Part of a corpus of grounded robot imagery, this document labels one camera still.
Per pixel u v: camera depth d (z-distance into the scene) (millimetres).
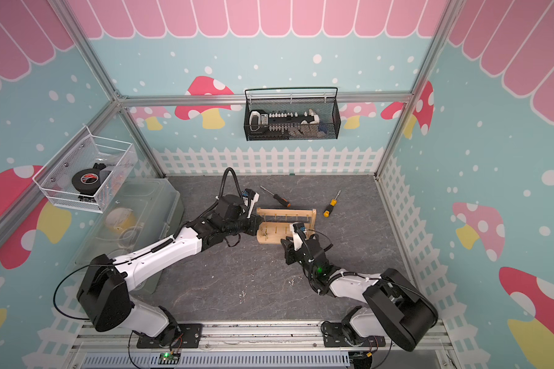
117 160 725
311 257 636
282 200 1088
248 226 726
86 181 709
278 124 875
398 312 429
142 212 810
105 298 421
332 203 1084
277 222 1032
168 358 730
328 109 951
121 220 793
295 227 753
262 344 740
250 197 725
